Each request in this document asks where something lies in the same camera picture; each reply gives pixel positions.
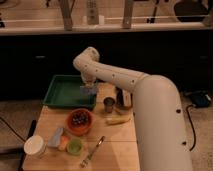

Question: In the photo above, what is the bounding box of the blue sponge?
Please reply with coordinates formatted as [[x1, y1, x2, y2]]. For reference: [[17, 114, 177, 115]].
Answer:
[[80, 86, 97, 95]]

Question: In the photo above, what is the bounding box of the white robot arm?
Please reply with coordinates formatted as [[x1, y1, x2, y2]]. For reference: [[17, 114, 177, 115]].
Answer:
[[73, 47, 193, 171]]

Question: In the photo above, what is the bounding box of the green plastic tray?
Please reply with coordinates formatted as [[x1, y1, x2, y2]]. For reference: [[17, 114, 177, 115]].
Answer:
[[43, 75, 96, 110]]

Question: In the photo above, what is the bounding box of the small metal cup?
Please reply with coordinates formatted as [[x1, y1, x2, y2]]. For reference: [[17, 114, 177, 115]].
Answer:
[[103, 97, 115, 113]]

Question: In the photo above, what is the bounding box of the orange bowl with grapes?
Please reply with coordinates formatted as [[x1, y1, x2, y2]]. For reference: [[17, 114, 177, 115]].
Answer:
[[66, 108, 93, 136]]

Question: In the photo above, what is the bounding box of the yellow banana toy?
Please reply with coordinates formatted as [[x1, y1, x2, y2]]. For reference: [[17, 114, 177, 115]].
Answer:
[[106, 117, 130, 125]]

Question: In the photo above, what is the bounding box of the orange toy piece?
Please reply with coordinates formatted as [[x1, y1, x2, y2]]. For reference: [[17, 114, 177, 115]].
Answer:
[[58, 136, 69, 151]]

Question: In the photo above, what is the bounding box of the small green cup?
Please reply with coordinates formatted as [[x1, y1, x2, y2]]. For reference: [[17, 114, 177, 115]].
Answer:
[[66, 138, 82, 156]]

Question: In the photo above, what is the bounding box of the grey blue cloth piece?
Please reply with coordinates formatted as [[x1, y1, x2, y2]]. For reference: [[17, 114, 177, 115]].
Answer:
[[47, 127, 64, 147]]

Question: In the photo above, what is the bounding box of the blue black device on floor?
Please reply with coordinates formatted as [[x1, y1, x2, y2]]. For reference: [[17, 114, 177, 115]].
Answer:
[[187, 91, 212, 108]]

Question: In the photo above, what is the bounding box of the black cable on floor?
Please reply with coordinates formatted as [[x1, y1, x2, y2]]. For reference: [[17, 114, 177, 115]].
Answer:
[[185, 103, 198, 152]]

